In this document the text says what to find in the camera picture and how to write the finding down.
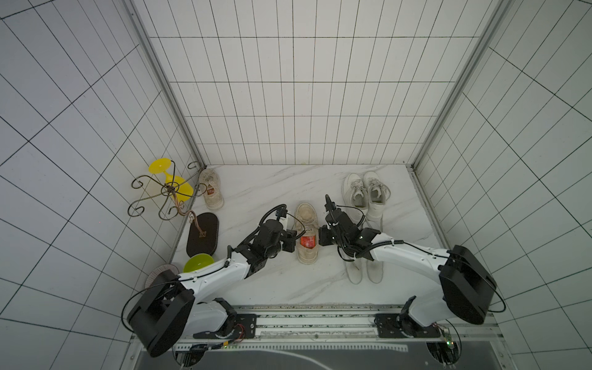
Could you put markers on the beige sneaker red label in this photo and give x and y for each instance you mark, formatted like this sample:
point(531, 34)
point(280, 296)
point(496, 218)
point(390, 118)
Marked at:
point(209, 182)
point(306, 223)

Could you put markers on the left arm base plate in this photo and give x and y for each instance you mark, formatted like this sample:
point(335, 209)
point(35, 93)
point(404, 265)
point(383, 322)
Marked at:
point(241, 326)

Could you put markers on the dark oval stand base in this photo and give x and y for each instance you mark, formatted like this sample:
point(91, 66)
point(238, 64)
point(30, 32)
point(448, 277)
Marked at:
point(203, 234)

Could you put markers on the grey shoe insole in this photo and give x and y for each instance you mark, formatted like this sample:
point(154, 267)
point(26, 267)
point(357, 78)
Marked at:
point(354, 271)
point(375, 269)

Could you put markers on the scrolled metal wire stand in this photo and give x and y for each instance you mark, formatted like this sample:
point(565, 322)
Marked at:
point(170, 208)

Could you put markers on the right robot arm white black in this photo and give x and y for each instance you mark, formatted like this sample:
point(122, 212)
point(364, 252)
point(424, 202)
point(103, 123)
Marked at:
point(466, 288)

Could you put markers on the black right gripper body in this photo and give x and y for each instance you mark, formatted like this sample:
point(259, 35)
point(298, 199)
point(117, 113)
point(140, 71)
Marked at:
point(334, 217)

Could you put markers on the pink glass bowl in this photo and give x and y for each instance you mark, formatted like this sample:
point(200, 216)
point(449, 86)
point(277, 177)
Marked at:
point(157, 271)

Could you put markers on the aluminium mounting rail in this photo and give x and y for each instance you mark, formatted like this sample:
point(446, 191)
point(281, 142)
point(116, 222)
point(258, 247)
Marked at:
point(324, 327)

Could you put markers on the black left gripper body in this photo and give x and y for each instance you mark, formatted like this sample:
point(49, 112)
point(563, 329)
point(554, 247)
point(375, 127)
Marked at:
point(284, 243)

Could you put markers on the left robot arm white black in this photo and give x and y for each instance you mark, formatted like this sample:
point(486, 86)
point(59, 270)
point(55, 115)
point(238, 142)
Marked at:
point(174, 305)

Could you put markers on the green plastic bowl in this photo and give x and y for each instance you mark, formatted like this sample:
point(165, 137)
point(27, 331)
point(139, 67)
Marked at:
point(198, 262)

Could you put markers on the white leather sneaker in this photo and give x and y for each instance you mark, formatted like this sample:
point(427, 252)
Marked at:
point(378, 195)
point(355, 197)

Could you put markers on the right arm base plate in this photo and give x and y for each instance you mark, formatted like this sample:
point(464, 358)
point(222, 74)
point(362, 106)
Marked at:
point(401, 326)

